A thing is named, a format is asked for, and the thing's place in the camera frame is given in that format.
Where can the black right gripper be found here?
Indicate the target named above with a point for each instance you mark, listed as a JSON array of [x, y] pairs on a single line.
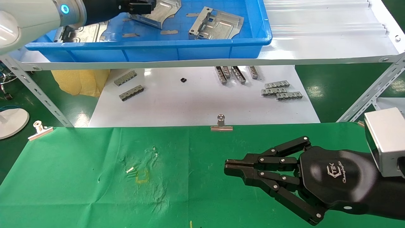
[[338, 180]]

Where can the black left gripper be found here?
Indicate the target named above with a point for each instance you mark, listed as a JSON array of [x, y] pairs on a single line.
[[104, 9]]

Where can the stamped sheet metal bracket plate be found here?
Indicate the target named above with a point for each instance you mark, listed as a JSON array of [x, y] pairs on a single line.
[[218, 27], [164, 12], [88, 33]]

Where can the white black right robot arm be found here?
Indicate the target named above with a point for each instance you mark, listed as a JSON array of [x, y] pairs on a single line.
[[392, 196]]

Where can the blue plastic bin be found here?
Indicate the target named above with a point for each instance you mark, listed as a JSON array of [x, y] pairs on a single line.
[[190, 50]]

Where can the grey toothed metal part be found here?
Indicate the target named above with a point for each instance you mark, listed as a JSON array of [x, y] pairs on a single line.
[[274, 91], [131, 93], [289, 96], [125, 78], [277, 84]]

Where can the yellow mesh bag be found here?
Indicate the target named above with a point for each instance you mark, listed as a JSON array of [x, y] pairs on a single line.
[[82, 82]]

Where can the white metal shelf rack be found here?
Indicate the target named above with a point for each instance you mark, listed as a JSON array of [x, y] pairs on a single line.
[[196, 101]]

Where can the white slotted shelf rack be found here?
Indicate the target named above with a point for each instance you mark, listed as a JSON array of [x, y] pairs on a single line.
[[390, 103]]

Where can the small white scrap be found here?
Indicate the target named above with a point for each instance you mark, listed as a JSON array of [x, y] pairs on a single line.
[[130, 170]]

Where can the white round stand base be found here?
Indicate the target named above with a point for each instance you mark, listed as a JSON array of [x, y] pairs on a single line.
[[12, 123]]

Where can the green table cloth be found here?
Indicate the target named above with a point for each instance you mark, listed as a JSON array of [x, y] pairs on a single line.
[[79, 190]]

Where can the grey metal rail part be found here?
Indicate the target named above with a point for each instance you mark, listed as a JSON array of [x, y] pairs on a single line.
[[221, 75], [253, 72], [226, 71], [238, 74]]

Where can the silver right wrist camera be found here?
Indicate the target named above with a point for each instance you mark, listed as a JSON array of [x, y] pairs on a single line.
[[386, 142]]

